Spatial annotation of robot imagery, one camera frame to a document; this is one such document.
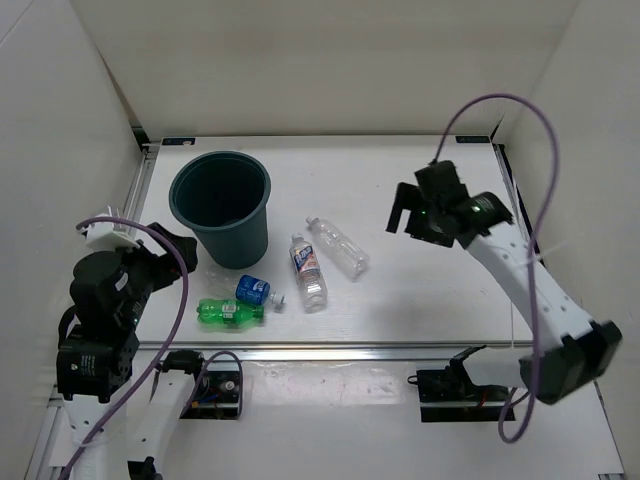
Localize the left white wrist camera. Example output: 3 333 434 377
76 222 139 251

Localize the clear plastic bottle without label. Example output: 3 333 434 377
306 216 370 281

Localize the clear bottle with red-blue label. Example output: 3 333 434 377
289 233 328 313

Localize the green plastic bottle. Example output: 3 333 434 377
196 298 265 330

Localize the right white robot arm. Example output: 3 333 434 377
387 182 622 405

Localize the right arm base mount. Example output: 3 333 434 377
407 368 508 423

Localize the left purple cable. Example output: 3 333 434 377
59 218 245 480

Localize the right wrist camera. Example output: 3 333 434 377
414 160 461 200

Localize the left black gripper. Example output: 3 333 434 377
112 221 197 326

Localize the dark green plastic bin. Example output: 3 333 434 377
169 151 271 270

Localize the clear bottle with blue label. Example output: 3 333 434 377
206 268 285 311

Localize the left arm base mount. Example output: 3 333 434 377
180 350 244 420

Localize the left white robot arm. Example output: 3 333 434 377
56 216 198 479

